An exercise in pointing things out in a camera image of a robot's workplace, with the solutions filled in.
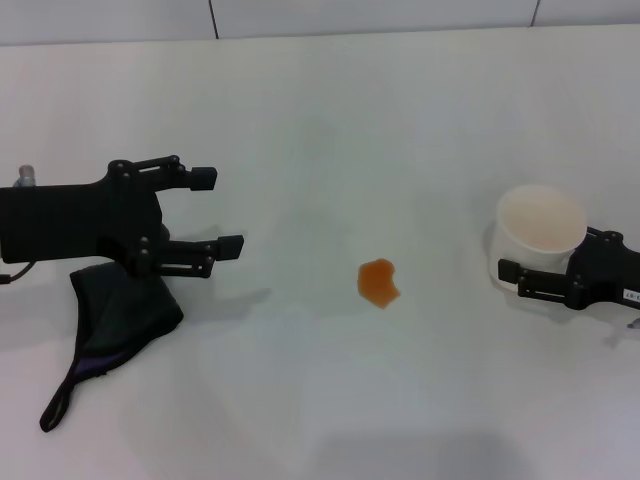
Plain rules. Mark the dark blue rag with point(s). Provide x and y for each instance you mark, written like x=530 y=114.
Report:
x=120 y=315

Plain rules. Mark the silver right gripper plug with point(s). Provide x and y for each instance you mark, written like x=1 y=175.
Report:
x=635 y=324

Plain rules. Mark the orange-brown liquid stain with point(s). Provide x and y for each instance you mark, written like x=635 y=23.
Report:
x=377 y=282

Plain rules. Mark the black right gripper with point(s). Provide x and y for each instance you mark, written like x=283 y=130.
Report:
x=607 y=272

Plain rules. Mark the white paper cup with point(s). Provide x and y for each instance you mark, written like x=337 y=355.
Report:
x=540 y=220

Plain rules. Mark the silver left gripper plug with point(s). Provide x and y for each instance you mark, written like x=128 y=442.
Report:
x=26 y=176

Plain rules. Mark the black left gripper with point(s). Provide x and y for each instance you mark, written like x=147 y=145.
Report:
x=75 y=222

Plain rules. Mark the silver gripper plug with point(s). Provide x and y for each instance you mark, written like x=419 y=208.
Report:
x=635 y=324
x=26 y=176

